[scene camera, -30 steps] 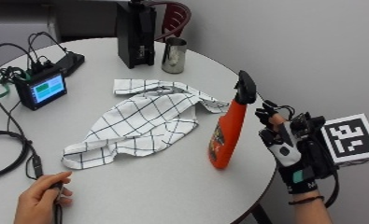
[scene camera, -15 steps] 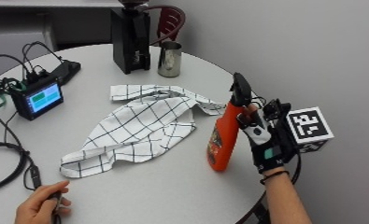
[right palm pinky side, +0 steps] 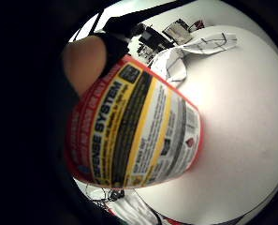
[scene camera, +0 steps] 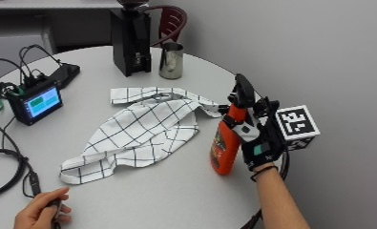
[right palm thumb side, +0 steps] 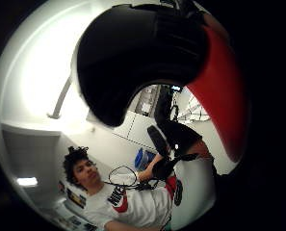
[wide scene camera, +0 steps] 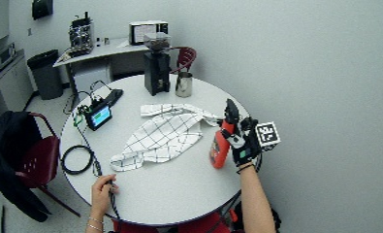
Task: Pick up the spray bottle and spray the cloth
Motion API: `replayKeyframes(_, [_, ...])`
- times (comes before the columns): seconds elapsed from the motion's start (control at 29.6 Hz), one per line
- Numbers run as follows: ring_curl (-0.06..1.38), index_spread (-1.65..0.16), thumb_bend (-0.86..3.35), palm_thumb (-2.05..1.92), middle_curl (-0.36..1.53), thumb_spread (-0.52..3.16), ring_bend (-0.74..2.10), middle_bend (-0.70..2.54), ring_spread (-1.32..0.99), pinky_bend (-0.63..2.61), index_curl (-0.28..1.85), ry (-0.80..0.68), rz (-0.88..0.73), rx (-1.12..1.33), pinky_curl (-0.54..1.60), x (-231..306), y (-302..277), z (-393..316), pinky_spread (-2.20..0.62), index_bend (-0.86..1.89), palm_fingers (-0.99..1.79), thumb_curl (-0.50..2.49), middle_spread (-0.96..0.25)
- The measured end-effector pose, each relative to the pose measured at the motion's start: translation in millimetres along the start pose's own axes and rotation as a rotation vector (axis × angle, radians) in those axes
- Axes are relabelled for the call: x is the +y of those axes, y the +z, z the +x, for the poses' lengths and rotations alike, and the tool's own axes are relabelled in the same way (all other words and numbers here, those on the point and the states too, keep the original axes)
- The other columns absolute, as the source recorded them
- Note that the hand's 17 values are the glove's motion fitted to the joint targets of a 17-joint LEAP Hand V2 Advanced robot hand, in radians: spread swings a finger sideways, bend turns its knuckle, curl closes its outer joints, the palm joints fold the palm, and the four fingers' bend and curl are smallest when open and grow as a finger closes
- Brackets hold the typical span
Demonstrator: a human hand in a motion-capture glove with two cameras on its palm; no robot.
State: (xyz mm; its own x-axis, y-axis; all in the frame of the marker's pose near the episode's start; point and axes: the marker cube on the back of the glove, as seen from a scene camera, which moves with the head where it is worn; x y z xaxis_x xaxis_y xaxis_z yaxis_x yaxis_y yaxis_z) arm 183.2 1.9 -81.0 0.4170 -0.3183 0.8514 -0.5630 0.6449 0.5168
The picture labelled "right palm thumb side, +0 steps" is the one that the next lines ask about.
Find black equipment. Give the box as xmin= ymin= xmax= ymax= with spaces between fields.
xmin=146 ymin=119 xmax=204 ymax=181

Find wall posters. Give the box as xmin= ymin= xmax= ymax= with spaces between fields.
xmin=57 ymin=180 xmax=98 ymax=231

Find blue plastic container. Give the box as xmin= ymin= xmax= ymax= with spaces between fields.
xmin=134 ymin=146 xmax=157 ymax=171

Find rectangular ceiling light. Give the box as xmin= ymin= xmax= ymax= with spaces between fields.
xmin=15 ymin=176 xmax=39 ymax=188

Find red round container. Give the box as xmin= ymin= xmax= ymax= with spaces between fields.
xmin=185 ymin=24 xmax=250 ymax=164

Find spoked wheel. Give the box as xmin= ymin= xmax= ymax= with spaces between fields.
xmin=177 ymin=93 xmax=212 ymax=123

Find white ceiling bar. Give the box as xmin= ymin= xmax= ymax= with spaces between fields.
xmin=46 ymin=76 xmax=73 ymax=120

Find thin black cable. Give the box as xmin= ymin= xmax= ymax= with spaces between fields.
xmin=107 ymin=165 xmax=160 ymax=192

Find the person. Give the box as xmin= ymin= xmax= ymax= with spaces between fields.
xmin=63 ymin=145 xmax=216 ymax=231

